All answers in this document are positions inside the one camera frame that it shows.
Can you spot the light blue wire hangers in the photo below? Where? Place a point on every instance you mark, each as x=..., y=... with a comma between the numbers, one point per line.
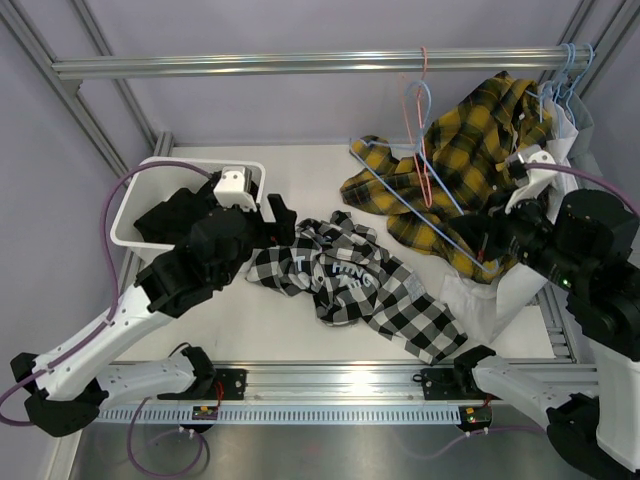
x=561, y=88

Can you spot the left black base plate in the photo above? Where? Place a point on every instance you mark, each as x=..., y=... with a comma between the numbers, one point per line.
x=229, y=384

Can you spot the right aluminium frame post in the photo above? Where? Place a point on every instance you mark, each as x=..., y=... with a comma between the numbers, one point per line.
x=607, y=26

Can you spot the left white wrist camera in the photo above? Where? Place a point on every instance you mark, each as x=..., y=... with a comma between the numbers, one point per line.
x=236, y=188

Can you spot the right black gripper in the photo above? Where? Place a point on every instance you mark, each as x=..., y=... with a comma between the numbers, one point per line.
x=483, y=231

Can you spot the aluminium frame post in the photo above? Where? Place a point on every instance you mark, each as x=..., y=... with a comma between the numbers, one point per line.
x=607, y=26
x=24, y=31

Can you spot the pink wire hanger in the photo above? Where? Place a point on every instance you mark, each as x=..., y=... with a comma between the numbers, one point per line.
x=416, y=101

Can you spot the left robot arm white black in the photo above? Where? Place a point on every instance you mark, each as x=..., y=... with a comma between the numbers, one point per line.
x=71, y=385

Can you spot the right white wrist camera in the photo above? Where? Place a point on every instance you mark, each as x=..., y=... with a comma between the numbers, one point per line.
x=524, y=168

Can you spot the aluminium front rail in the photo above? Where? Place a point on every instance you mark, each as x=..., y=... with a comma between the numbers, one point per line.
x=330, y=383

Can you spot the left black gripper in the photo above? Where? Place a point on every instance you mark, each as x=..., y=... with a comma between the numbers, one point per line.
x=279, y=233

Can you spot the grey garment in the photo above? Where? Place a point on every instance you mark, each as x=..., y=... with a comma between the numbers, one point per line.
x=580, y=155

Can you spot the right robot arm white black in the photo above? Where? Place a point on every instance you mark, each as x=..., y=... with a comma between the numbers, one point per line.
x=585, y=252

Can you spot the left aluminium frame post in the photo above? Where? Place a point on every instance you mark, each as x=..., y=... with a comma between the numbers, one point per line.
x=24, y=31

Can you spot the yellow black plaid shirt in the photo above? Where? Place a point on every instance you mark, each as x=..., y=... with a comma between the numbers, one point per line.
x=466, y=149

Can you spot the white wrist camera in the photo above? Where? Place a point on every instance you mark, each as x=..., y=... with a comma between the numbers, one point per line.
x=524, y=168
x=236, y=188

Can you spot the white plastic bin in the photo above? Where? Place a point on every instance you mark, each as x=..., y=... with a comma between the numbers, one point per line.
x=152, y=186

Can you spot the white slotted cable duct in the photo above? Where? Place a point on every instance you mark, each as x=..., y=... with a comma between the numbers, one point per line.
x=237, y=414

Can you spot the aluminium hanging rail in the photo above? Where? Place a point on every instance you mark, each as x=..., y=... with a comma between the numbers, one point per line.
x=370, y=61

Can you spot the black white checkered shirt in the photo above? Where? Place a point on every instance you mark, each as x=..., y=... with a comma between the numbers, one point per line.
x=352, y=279

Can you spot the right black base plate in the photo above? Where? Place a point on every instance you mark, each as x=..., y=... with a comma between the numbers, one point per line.
x=444, y=384

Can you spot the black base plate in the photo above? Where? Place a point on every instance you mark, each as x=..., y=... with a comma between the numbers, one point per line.
x=229, y=384
x=444, y=384

